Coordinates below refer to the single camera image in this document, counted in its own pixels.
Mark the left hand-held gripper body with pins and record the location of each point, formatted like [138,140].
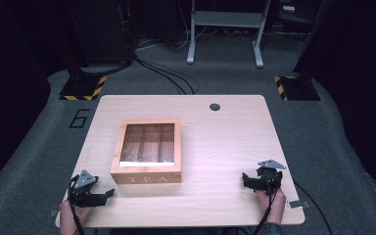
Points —
[82,186]

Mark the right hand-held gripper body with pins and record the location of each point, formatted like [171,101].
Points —
[270,176]

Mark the wooden tea box glass lid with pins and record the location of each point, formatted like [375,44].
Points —
[147,178]

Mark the person's left hand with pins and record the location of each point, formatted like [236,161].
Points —
[75,213]

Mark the person's right hand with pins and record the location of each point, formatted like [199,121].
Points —
[275,205]

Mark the striped black stand base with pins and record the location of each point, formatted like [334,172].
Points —
[83,88]
[298,88]

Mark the dark cabinet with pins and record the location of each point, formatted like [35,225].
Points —
[101,29]

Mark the grey metal table bracket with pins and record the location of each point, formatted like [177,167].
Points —
[53,213]
[298,204]

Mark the white metal desk frame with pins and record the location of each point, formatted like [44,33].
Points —
[228,19]

